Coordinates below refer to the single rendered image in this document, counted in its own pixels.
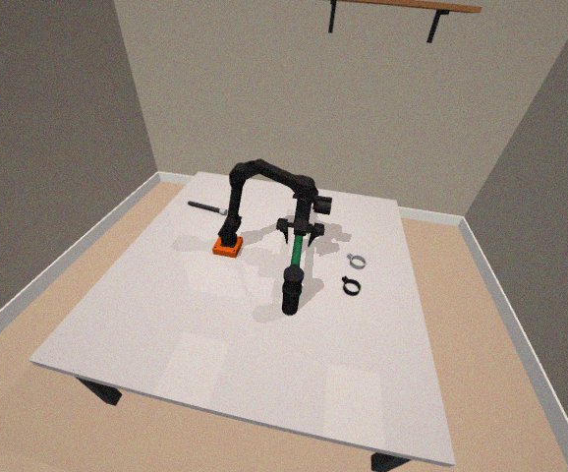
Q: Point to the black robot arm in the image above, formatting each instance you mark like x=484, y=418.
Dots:
x=303, y=186

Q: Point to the grey metal clamp band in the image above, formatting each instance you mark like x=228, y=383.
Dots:
x=356, y=257

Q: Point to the green pipe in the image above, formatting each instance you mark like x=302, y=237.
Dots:
x=297, y=249

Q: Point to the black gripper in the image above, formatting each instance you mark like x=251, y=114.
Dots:
x=317, y=228

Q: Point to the black ring clamp with two tabs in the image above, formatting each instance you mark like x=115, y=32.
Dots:
x=346, y=280

